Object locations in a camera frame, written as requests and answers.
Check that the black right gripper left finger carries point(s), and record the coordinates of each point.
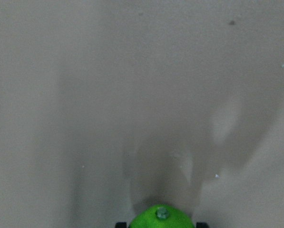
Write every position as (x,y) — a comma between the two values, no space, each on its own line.
(121,225)

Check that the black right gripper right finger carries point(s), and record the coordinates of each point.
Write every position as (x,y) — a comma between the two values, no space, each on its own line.
(202,225)

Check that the green lime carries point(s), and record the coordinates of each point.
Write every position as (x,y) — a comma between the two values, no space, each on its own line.
(162,216)

